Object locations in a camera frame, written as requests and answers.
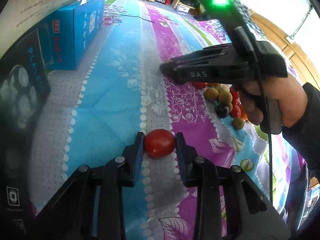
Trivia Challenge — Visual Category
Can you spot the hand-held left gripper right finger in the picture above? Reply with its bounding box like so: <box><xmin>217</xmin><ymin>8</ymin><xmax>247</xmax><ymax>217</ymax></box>
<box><xmin>174</xmin><ymin>132</ymin><xmax>292</xmax><ymax>240</ymax></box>

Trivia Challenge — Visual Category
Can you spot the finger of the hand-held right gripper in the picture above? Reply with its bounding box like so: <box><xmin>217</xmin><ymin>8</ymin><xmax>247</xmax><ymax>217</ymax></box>
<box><xmin>172</xmin><ymin>43</ymin><xmax>237</xmax><ymax>65</ymax></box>
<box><xmin>159</xmin><ymin>59</ymin><xmax>221</xmax><ymax>84</ymax></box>

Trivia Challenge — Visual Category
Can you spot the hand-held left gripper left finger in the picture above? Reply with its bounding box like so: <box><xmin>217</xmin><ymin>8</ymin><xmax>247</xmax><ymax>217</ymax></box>
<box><xmin>35</xmin><ymin>131</ymin><xmax>145</xmax><ymax>240</ymax></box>

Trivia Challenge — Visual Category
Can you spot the red tomato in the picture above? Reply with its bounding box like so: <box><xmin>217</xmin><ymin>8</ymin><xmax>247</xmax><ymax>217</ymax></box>
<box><xmin>144</xmin><ymin>129</ymin><xmax>176</xmax><ymax>158</ymax></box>

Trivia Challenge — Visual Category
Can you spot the pile of small fruits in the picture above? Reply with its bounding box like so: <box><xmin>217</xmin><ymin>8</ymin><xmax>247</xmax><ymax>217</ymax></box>
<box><xmin>192</xmin><ymin>81</ymin><xmax>249</xmax><ymax>130</ymax></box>

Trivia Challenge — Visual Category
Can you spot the person's right forearm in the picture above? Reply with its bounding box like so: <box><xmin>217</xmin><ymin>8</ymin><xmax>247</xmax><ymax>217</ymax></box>
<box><xmin>281</xmin><ymin>82</ymin><xmax>320</xmax><ymax>187</ymax></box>

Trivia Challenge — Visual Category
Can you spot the person's right hand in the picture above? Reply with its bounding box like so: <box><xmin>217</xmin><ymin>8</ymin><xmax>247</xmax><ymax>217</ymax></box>
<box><xmin>239</xmin><ymin>76</ymin><xmax>308</xmax><ymax>128</ymax></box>

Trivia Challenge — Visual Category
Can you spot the blue cardboard box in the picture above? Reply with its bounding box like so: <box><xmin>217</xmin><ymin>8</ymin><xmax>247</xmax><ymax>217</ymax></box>
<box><xmin>46</xmin><ymin>0</ymin><xmax>105</xmax><ymax>71</ymax></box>

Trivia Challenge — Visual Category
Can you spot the black printed box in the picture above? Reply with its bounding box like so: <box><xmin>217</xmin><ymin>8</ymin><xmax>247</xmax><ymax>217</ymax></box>
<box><xmin>0</xmin><ymin>27</ymin><xmax>52</xmax><ymax>240</ymax></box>

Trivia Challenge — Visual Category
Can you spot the white paper sheet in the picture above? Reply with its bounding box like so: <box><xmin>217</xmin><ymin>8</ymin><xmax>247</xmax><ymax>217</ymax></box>
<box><xmin>0</xmin><ymin>0</ymin><xmax>87</xmax><ymax>59</ymax></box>

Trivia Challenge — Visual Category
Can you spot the wooden bed frame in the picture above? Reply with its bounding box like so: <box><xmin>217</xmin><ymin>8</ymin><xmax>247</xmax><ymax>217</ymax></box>
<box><xmin>249</xmin><ymin>9</ymin><xmax>320</xmax><ymax>89</ymax></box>

